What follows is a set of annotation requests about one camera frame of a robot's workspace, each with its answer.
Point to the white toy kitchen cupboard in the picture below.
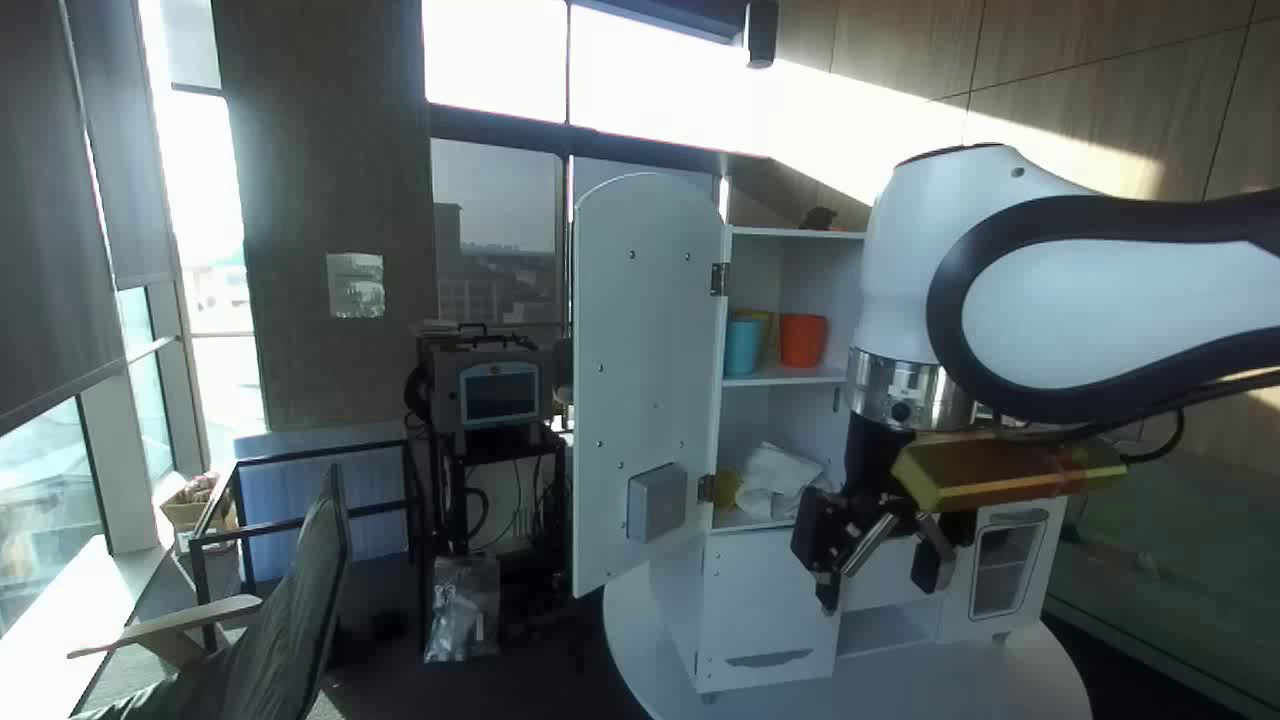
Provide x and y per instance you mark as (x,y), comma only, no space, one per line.
(737,614)

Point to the clear plastic bag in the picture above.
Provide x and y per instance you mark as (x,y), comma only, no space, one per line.
(462,608)

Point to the white knitted towel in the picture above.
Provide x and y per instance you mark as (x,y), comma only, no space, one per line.
(773,478)

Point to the yellow wrist camera mount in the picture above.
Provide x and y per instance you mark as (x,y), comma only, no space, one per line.
(952,472)

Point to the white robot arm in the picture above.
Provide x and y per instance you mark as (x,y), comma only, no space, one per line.
(1002,285)

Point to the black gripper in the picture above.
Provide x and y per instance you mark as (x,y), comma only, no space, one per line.
(835,523)

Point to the blue cup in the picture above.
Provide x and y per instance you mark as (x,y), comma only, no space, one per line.
(744,346)

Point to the orange cup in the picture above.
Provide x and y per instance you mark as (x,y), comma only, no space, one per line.
(801,342)

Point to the yellow toy in cupboard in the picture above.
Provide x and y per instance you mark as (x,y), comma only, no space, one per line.
(721,490)

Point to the wooden folding chair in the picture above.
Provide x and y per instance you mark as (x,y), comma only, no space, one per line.
(245,658)

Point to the black metal rack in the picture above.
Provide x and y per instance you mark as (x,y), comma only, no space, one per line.
(271,481)

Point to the grey monitor device on cart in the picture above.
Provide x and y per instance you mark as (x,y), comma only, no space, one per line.
(477,382)

